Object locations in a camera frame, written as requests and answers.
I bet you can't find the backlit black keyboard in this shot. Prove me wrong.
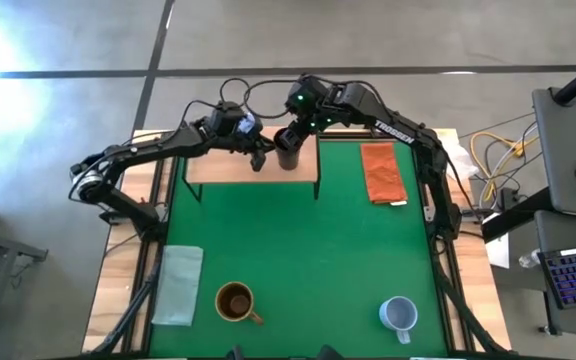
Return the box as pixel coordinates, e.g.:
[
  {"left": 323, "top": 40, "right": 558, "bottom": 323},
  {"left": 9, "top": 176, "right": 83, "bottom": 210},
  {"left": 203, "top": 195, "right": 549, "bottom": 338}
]
[{"left": 537, "top": 243, "right": 576, "bottom": 311}]

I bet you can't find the white cable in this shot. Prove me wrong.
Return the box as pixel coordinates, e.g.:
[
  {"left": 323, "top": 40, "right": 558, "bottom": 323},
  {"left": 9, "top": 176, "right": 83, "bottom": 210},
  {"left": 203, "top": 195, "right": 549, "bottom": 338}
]
[{"left": 487, "top": 122, "right": 540, "bottom": 197}]

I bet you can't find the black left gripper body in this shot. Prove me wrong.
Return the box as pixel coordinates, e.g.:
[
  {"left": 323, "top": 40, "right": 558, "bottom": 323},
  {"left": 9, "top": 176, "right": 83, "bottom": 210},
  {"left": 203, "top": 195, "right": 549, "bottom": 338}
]
[{"left": 225, "top": 130, "right": 275, "bottom": 155}]

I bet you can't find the brown ceramic mug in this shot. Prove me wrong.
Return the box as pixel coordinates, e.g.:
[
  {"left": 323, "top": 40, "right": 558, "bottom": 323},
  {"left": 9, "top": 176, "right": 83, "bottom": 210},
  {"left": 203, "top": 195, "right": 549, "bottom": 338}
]
[{"left": 214, "top": 281, "right": 265, "bottom": 327}]

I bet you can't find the wooden shelf with black legs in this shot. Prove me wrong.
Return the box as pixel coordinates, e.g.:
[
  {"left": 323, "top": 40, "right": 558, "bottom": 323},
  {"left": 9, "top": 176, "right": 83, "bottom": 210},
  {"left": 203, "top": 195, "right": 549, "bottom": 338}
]
[{"left": 181, "top": 124, "right": 323, "bottom": 204}]

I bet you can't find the black support bar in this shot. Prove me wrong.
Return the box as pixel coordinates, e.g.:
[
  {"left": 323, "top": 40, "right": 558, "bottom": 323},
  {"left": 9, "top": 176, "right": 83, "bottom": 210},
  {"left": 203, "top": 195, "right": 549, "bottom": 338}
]
[{"left": 480, "top": 186, "right": 553, "bottom": 245}]

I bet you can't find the yellow cable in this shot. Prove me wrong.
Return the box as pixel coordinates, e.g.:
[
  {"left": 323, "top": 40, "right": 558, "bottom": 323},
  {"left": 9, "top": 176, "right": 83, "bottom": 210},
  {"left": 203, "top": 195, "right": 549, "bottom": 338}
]
[{"left": 469, "top": 130, "right": 540, "bottom": 203}]

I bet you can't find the tall black cup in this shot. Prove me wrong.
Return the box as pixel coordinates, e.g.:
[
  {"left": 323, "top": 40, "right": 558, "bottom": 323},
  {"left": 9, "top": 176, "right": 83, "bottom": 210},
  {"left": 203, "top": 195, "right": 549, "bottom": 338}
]
[{"left": 273, "top": 127, "right": 304, "bottom": 172}]

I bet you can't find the black aluminium table frame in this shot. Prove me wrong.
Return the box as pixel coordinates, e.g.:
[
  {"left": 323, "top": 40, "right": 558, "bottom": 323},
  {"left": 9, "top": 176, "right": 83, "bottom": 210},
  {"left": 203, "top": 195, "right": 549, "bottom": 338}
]
[{"left": 85, "top": 127, "right": 517, "bottom": 360}]

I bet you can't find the white crumpled plastic bag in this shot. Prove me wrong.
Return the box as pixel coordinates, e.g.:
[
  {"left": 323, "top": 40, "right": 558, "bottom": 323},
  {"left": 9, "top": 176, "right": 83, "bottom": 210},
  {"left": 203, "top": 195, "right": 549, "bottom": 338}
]
[{"left": 435, "top": 130, "right": 481, "bottom": 183}]

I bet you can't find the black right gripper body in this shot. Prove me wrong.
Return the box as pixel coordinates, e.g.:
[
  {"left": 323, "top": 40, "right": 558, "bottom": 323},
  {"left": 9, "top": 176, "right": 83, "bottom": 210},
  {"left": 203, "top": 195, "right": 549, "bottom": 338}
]
[{"left": 284, "top": 74, "right": 330, "bottom": 137}]

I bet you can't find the black power adapter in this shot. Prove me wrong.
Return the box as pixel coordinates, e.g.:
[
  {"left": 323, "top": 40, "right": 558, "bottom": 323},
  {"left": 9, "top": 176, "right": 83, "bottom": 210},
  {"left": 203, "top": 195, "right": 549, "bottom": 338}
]
[{"left": 498, "top": 186, "right": 520, "bottom": 211}]

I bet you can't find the small grey desk panel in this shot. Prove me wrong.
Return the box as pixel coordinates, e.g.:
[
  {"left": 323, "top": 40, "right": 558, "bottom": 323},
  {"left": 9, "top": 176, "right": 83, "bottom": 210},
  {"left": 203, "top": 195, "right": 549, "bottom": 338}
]
[{"left": 533, "top": 209, "right": 576, "bottom": 337}]

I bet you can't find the white paper sheet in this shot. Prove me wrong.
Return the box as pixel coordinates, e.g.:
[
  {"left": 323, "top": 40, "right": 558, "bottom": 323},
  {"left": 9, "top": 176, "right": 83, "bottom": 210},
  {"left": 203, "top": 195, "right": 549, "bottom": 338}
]
[{"left": 483, "top": 211, "right": 511, "bottom": 270}]

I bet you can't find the large grey desk panel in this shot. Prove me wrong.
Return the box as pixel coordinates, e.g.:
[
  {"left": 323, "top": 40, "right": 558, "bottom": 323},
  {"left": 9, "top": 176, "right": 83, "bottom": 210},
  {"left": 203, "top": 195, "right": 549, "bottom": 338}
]
[{"left": 532, "top": 86, "right": 576, "bottom": 221}]

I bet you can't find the green table mat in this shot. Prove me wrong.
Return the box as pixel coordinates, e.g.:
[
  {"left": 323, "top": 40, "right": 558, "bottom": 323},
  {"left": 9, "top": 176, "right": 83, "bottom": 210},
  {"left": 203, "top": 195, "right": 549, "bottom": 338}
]
[{"left": 148, "top": 139, "right": 450, "bottom": 358}]

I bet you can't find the orange cloth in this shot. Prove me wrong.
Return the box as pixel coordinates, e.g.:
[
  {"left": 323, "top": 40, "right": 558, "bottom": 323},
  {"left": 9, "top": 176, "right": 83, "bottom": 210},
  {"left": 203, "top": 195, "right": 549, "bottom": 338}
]
[{"left": 359, "top": 141, "right": 410, "bottom": 206}]

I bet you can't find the pale grey mug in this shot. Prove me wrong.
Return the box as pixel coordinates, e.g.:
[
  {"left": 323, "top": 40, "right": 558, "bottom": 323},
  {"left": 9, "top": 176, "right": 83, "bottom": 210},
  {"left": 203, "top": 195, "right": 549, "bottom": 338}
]
[{"left": 378, "top": 295, "right": 419, "bottom": 346}]

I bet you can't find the pale green cloth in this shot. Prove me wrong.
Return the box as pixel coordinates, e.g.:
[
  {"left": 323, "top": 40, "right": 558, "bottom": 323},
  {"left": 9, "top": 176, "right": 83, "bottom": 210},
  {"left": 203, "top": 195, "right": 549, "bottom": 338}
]
[{"left": 150, "top": 244, "right": 205, "bottom": 328}]

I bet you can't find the clear plastic bottle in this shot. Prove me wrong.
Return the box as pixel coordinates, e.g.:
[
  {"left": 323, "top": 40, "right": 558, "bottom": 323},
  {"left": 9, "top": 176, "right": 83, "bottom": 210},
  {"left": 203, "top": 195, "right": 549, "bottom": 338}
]
[{"left": 518, "top": 248, "right": 542, "bottom": 269}]

